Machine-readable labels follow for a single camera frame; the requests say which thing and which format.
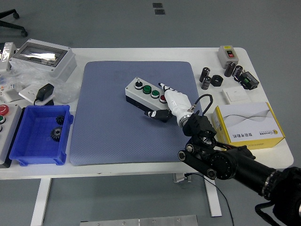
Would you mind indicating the grey enclosure with clear lid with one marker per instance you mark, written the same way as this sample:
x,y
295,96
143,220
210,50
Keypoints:
x,y
63,68

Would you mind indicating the silver metal plate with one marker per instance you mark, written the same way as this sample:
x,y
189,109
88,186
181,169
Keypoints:
x,y
141,221

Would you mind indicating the grey floor plate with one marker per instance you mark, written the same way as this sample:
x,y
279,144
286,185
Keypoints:
x,y
157,5
160,11

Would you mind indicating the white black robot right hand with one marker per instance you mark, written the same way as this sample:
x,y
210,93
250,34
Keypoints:
x,y
176,103

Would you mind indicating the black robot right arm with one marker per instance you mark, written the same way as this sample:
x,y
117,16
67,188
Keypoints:
x,y
235,164

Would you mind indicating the clear plastic bag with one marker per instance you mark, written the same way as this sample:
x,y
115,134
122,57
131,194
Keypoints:
x,y
65,91

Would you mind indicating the black cylindrical capacitor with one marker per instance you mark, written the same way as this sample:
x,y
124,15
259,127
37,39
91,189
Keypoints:
x,y
206,83
238,71
204,74
229,69

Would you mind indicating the yellow white cardboard box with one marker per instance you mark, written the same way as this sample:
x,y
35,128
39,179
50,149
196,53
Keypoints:
x,y
247,117

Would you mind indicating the grey emergency-stop control box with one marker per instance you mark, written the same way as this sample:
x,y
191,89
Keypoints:
x,y
11,127

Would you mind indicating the black hexagonal nut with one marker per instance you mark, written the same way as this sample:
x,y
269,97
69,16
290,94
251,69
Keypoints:
x,y
216,80

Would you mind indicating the white table leg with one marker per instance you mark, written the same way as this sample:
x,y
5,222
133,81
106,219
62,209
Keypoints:
x,y
40,202
214,200

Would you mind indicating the black office chair base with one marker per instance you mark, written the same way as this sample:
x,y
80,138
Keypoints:
x,y
14,27

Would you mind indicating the white wall switch plate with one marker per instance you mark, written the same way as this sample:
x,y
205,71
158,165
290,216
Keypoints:
x,y
235,94

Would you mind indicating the blue plastic bin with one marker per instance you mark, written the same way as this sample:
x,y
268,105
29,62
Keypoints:
x,y
28,146

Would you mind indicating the grey power switch box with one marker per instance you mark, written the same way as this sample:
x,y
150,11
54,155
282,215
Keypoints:
x,y
223,56

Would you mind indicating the black power adapter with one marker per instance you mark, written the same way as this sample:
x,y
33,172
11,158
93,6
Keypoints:
x,y
45,91

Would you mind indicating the grey table bracket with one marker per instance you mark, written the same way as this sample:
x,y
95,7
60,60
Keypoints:
x,y
179,177

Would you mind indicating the large black gear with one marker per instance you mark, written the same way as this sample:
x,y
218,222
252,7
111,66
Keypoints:
x,y
56,134

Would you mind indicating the white silver device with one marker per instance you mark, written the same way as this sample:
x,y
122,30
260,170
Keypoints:
x,y
7,58

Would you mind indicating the small white packaging box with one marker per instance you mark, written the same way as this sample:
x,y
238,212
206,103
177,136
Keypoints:
x,y
9,94

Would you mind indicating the white wall socket plate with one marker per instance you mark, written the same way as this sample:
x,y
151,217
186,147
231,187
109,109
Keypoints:
x,y
27,93

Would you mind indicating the black terminal module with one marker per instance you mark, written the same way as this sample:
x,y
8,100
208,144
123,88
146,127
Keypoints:
x,y
249,81

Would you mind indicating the small black gear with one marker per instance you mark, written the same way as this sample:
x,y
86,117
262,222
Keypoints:
x,y
60,119

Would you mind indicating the grey four-button control box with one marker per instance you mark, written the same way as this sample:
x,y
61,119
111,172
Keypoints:
x,y
138,95

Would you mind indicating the grey-blue table mat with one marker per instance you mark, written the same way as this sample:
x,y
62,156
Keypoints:
x,y
105,129

